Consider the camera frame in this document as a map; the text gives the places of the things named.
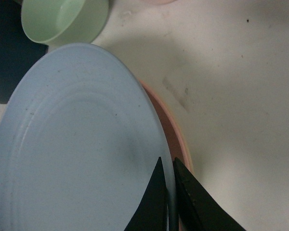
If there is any dark blue saucepan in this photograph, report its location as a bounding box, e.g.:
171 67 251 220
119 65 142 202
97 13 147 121
0 0 48 104

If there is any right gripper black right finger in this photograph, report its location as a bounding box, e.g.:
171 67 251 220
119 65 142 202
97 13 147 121
173 158 244 231

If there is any pink plate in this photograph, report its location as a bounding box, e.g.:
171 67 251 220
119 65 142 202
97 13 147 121
137 78 195 231

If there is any green bowl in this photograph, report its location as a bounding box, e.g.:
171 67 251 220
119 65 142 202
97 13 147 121
21 0 109 46

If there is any light blue plate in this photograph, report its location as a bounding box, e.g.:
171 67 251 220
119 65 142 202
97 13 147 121
0 43 178 231

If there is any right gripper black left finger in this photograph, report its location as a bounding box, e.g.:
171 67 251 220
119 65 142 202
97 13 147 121
125 157 168 231

